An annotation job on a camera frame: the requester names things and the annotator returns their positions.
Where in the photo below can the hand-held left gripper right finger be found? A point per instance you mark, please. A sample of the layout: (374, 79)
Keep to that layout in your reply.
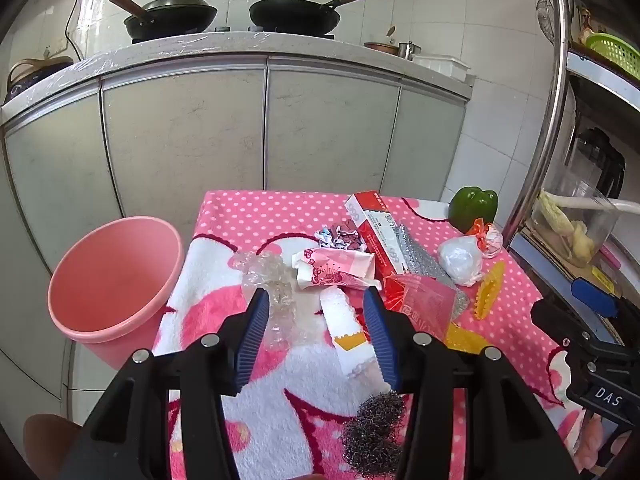
(380, 330)

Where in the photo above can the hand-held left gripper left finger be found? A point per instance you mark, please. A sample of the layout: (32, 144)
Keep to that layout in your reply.
(252, 330)

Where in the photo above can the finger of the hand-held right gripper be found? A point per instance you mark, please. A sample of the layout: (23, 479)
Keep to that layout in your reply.
(592, 296)
(560, 317)

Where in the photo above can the yellow scouring sponge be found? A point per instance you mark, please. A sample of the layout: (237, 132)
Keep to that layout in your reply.
(465, 340)
(490, 287)

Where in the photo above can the red toothpaste box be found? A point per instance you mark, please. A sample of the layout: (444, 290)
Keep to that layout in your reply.
(380, 235)

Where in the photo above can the orange white snack wrapper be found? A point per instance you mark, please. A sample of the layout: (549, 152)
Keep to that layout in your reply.
(490, 240)

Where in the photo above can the white plastic bag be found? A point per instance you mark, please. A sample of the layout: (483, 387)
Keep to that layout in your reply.
(461, 260)

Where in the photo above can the pink plastic bucket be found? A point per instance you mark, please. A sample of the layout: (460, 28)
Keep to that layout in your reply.
(115, 280)

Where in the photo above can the person's right hand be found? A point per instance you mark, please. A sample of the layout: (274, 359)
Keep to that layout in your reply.
(597, 440)

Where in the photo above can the white paper box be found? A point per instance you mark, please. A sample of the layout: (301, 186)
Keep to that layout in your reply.
(345, 320)

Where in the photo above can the clear plastic container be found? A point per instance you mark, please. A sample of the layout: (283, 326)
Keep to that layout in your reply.
(575, 250)

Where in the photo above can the red transparent plastic bag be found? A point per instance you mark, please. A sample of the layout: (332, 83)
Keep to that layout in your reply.
(425, 305)

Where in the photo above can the clear crumpled plastic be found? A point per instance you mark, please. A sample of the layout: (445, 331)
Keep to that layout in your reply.
(272, 275)

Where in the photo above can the pink floral paper packet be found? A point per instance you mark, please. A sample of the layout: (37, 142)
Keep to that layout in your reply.
(330, 267)

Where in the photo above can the silver scouring pad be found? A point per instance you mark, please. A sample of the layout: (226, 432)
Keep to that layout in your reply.
(417, 255)

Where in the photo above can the white vegetable stalk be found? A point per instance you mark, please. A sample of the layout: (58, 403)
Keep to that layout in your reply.
(600, 205)

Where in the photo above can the red crumpled wrapper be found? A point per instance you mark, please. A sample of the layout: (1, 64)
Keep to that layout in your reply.
(350, 235)

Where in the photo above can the steel wool scourer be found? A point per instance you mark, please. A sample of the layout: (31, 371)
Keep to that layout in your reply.
(375, 435)

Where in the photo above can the white blue crumpled wrapper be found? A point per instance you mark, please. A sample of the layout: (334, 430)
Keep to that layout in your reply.
(325, 237)

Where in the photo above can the pink dotted printed blanket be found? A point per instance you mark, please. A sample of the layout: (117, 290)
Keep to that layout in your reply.
(280, 220)

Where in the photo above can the black blender jar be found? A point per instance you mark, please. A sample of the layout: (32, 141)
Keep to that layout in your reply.
(600, 160)

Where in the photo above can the green bell pepper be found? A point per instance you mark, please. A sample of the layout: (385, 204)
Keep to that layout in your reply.
(472, 207)

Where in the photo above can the metal rack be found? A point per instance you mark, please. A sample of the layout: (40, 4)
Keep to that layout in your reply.
(555, 110)

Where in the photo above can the kitchen counter cabinet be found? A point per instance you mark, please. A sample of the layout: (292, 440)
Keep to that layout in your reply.
(200, 135)

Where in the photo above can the brown stool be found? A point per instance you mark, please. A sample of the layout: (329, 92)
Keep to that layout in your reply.
(50, 437)

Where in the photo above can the green plastic basket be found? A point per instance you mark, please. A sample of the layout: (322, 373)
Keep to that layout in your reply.
(615, 52)

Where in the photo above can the white plastic container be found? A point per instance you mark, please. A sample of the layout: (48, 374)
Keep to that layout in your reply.
(442, 66)

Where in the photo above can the steel cup with lid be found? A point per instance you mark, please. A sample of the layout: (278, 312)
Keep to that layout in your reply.
(409, 51)

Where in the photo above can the copper pot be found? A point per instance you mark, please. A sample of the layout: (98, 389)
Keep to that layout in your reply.
(381, 48)

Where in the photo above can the spoon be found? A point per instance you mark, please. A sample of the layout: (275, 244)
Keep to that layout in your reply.
(390, 34)

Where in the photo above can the gas stove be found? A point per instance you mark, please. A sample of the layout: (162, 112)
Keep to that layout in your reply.
(222, 29)

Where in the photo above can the dark patterned pot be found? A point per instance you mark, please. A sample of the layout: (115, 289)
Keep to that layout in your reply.
(35, 77)

